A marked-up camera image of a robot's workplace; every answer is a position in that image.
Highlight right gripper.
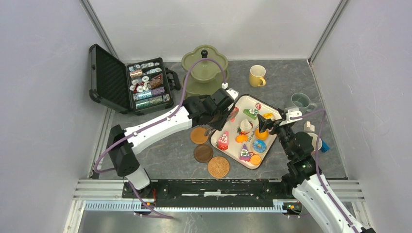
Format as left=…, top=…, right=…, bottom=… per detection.
left=257, top=108, right=293, bottom=158

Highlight yellow glazed donut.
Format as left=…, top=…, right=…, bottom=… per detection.
left=262, top=113, right=275, bottom=120

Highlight green triangular cake slice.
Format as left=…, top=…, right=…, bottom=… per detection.
left=243, top=109, right=259, bottom=120

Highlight pink swirl roll cake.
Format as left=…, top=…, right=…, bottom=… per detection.
left=227, top=107, right=239, bottom=122

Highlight blue glazed donut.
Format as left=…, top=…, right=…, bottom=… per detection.
left=252, top=139, right=267, bottom=154

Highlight metal serving tongs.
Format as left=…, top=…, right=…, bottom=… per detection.
left=204, top=124, right=216, bottom=136

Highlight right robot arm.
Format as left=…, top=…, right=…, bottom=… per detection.
left=257, top=108, right=374, bottom=233

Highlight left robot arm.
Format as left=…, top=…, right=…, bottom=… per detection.
left=107, top=88, right=239, bottom=198

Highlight orange macaron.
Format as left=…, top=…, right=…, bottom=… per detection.
left=255, top=129, right=269, bottom=141

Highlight white roll cake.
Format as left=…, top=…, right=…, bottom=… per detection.
left=239, top=119, right=253, bottom=134

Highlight strawberry print serving tray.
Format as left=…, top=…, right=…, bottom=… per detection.
left=210, top=95, right=281, bottom=169

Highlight small orange pastry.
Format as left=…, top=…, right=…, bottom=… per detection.
left=235, top=134, right=248, bottom=143

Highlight green three-tier dessert stand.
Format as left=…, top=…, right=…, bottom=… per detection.
left=181, top=45, right=229, bottom=98

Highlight red strawberry cake slice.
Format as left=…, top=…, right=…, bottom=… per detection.
left=217, top=131, right=229, bottom=151

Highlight light brown round coaster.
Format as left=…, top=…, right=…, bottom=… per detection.
left=190, top=127, right=208, bottom=145

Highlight round orange biscuit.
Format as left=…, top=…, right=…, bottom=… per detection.
left=249, top=154, right=262, bottom=166

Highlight purple cake slice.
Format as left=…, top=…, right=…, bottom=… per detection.
left=239, top=144, right=252, bottom=161

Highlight grey-green ceramic mug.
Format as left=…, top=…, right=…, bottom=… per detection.
left=291, top=93, right=318, bottom=114

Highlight dark brown round coaster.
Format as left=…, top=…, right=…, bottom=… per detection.
left=193, top=144, right=213, bottom=163

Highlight yellow ceramic mug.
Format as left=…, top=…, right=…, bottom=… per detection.
left=249, top=65, right=266, bottom=87

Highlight woven rattan round coaster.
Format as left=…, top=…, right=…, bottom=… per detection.
left=207, top=156, right=230, bottom=179

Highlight blue small object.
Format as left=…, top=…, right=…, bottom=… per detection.
left=320, top=140, right=330, bottom=153

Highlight black poker chip case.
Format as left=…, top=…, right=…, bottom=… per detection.
left=89, top=44, right=182, bottom=116

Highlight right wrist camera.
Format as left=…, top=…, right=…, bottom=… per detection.
left=282, top=107, right=302, bottom=125

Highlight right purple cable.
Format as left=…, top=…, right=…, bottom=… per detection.
left=291, top=108, right=360, bottom=233

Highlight purple cable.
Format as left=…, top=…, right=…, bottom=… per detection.
left=93, top=58, right=228, bottom=220
left=291, top=108, right=360, bottom=233

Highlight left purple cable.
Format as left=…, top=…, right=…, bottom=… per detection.
left=93, top=58, right=228, bottom=220

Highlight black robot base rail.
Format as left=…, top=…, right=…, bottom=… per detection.
left=138, top=179, right=299, bottom=208

